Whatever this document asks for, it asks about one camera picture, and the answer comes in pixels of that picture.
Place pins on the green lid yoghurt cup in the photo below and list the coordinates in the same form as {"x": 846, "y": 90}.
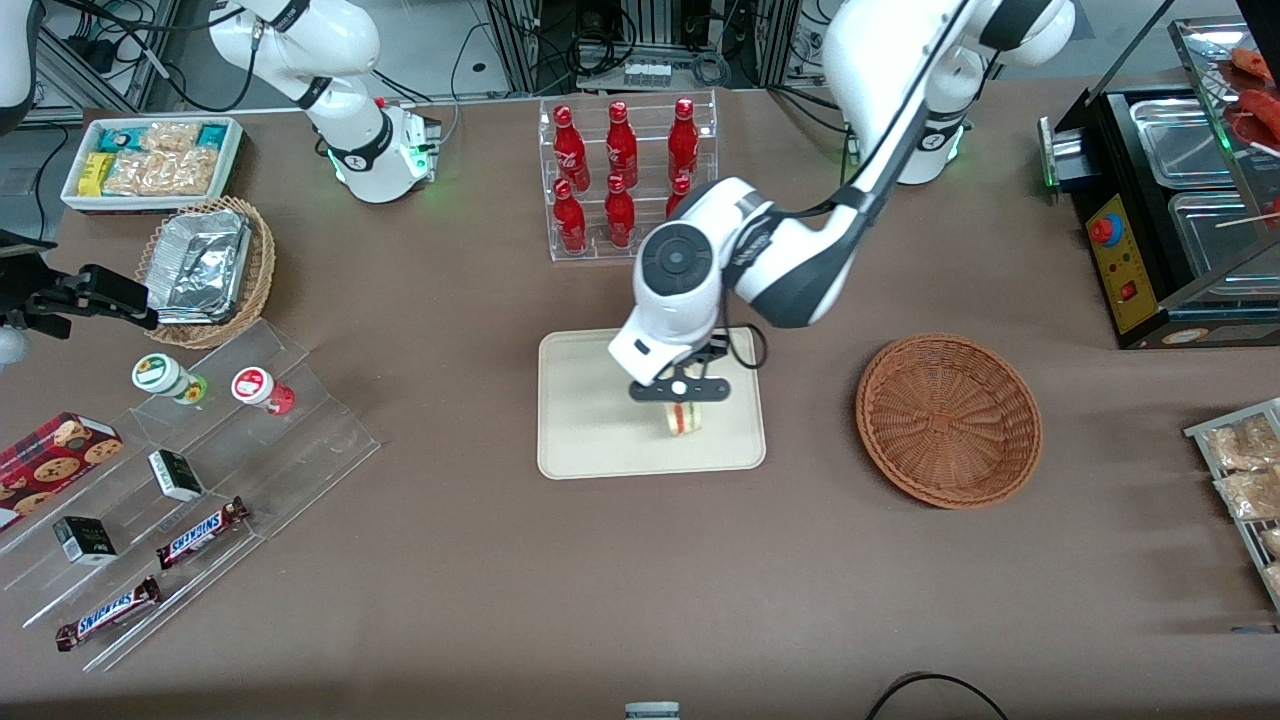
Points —
{"x": 158, "y": 373}

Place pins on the red cola bottle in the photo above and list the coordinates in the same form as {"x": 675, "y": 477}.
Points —
{"x": 569, "y": 150}
{"x": 569, "y": 222}
{"x": 619, "y": 218}
{"x": 683, "y": 142}
{"x": 621, "y": 148}
{"x": 677, "y": 197}

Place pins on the white plastic snack bin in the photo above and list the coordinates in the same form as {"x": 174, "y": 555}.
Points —
{"x": 72, "y": 195}

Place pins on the clear acrylic bottle rack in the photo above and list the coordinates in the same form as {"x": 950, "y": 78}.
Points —
{"x": 600, "y": 250}

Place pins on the brown round wicker basket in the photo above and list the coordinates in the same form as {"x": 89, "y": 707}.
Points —
{"x": 950, "y": 420}

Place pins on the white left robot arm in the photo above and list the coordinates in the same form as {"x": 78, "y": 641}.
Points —
{"x": 680, "y": 300}

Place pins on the red plaid cookie box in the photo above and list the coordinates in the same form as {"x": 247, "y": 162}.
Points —
{"x": 50, "y": 465}

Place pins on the red lid yoghurt cup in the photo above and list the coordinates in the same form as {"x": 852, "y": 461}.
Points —
{"x": 254, "y": 385}

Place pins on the tray of packaged snacks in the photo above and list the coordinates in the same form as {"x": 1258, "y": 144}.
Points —
{"x": 1200, "y": 432}

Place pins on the triangle sandwich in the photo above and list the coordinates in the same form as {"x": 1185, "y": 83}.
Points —
{"x": 684, "y": 420}

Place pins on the small black carton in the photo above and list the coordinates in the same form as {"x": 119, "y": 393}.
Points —
{"x": 176, "y": 475}
{"x": 84, "y": 540}

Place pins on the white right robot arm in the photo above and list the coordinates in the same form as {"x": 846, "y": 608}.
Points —
{"x": 355, "y": 150}

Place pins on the aluminium frame rack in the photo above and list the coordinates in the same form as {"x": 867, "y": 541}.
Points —
{"x": 520, "y": 40}

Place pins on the teal snack packet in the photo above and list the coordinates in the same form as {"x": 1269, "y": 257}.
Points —
{"x": 120, "y": 138}
{"x": 212, "y": 135}

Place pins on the beige plastic tray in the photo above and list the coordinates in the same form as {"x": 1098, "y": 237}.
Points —
{"x": 590, "y": 420}

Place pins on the small grey device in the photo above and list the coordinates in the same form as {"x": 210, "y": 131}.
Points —
{"x": 652, "y": 711}

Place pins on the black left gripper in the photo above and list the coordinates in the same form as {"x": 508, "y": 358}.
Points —
{"x": 716, "y": 347}

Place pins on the steel food pan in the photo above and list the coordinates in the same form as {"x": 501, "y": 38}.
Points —
{"x": 1180, "y": 140}
{"x": 1215, "y": 240}

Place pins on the yellow snack packet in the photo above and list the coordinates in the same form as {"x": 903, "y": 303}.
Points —
{"x": 95, "y": 173}

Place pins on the black hot food display machine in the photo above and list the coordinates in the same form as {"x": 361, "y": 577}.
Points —
{"x": 1125, "y": 280}

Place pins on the white power strip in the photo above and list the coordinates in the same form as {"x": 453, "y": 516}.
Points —
{"x": 647, "y": 72}

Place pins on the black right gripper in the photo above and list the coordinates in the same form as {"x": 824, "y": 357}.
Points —
{"x": 62, "y": 297}

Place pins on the clear acrylic stepped display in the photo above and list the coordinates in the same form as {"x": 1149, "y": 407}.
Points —
{"x": 290, "y": 450}

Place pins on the light tan wicker basket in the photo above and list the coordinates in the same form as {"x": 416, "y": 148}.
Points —
{"x": 262, "y": 270}

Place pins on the Snickers chocolate bar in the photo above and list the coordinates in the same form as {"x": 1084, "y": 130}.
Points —
{"x": 200, "y": 533}
{"x": 108, "y": 613}

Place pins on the stack of foil containers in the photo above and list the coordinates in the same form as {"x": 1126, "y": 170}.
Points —
{"x": 200, "y": 265}

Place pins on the clear bag of pastries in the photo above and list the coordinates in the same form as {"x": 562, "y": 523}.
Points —
{"x": 1250, "y": 495}
{"x": 1272, "y": 542}
{"x": 1240, "y": 445}

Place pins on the clear bag of crackers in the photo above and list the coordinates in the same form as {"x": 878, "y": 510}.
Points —
{"x": 192, "y": 172}
{"x": 135, "y": 175}
{"x": 172, "y": 136}

